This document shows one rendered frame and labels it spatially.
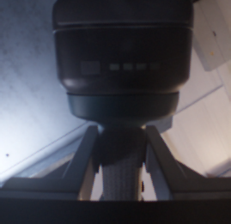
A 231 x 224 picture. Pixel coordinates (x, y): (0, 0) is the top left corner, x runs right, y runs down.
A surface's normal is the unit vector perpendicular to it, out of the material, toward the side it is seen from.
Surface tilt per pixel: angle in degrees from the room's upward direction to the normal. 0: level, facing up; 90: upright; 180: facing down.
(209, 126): 90
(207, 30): 90
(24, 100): 90
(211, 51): 90
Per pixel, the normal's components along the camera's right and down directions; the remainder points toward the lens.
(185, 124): 0.03, 0.22
